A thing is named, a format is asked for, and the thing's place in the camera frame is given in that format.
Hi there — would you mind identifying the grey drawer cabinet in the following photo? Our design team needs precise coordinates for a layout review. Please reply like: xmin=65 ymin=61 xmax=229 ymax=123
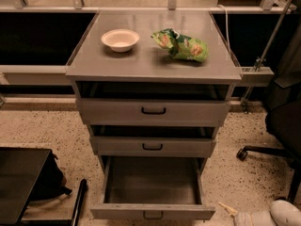
xmin=66 ymin=9 xmax=241 ymax=169

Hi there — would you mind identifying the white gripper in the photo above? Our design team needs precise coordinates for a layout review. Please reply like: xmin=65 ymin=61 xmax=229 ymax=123
xmin=219 ymin=202 xmax=277 ymax=226

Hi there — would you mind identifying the grey bottom drawer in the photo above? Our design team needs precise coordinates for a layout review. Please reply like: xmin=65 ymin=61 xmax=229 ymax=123
xmin=91 ymin=156 xmax=215 ymax=220

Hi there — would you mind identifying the black backpack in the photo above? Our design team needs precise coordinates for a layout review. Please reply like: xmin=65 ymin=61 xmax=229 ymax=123
xmin=30 ymin=153 xmax=72 ymax=201

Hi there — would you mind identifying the green chip bag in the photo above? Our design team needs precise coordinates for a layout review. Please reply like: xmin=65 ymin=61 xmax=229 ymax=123
xmin=151 ymin=28 xmax=209 ymax=63

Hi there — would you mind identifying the white cable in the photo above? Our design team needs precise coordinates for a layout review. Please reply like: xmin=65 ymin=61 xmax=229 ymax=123
xmin=217 ymin=4 xmax=233 ymax=58

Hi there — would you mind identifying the grey top drawer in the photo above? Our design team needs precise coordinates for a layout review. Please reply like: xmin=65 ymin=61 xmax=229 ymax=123
xmin=76 ymin=81 xmax=230 ymax=126

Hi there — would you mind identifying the white bowl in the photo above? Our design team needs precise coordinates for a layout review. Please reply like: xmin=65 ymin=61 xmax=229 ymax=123
xmin=101 ymin=29 xmax=140 ymax=53

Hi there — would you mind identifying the grey drawer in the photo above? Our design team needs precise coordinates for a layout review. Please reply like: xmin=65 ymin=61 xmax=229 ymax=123
xmin=90 ymin=125 xmax=216 ymax=158
xmin=91 ymin=156 xmax=215 ymax=220
xmin=76 ymin=81 xmax=230 ymax=126

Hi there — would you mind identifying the black office chair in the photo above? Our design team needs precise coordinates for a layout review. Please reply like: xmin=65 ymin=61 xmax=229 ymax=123
xmin=236 ymin=24 xmax=301 ymax=203

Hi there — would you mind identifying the grey middle drawer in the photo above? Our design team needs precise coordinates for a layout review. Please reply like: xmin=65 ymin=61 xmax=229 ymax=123
xmin=90 ymin=125 xmax=216 ymax=158

